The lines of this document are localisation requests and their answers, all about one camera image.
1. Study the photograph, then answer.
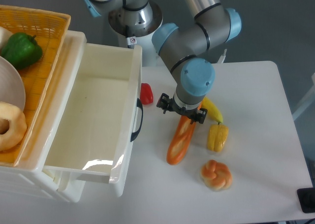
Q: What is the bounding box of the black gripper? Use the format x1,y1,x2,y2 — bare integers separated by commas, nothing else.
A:
157,93,207,124

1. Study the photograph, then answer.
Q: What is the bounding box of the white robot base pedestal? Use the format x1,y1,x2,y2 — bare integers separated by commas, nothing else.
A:
108,0,163,66

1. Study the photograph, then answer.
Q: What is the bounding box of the green bell pepper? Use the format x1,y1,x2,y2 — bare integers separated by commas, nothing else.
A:
0,32,43,70

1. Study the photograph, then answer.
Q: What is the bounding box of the yellow banana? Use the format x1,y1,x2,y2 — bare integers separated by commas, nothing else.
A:
201,97,223,123

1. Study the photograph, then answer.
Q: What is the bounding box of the round knotted bread bun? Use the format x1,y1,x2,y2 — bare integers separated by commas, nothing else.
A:
200,160,233,191

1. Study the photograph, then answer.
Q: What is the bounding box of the black drawer handle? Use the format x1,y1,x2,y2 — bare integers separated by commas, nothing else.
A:
130,98,144,142

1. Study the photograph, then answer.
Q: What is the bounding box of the red bell pepper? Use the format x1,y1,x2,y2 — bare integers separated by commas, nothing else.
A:
140,83,154,105

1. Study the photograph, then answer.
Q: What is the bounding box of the beige round plate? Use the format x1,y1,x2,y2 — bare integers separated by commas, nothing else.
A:
0,57,26,111

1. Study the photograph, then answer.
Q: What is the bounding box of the beige ring doughnut bread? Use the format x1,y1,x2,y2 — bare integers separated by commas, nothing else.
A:
0,101,27,151

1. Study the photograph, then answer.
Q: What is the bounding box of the white plastic drawer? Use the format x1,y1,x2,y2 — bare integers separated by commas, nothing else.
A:
44,44,142,196

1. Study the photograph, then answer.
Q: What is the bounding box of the white plastic drawer cabinet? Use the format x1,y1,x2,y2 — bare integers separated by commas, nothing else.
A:
0,31,87,202

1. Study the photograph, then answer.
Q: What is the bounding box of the yellow woven plastic basket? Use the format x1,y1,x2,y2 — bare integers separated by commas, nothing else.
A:
0,5,71,167

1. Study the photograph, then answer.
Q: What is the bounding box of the long orange baguette bread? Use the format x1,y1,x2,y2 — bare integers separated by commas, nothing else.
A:
166,116,196,165

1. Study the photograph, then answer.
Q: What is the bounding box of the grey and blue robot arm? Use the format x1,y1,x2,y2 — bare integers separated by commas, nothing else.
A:
84,0,242,123

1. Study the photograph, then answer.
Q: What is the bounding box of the black device at table edge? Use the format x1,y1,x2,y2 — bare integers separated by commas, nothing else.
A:
297,187,315,213

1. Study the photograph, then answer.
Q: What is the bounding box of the yellow bell pepper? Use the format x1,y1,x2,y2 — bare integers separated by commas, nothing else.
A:
207,124,229,152

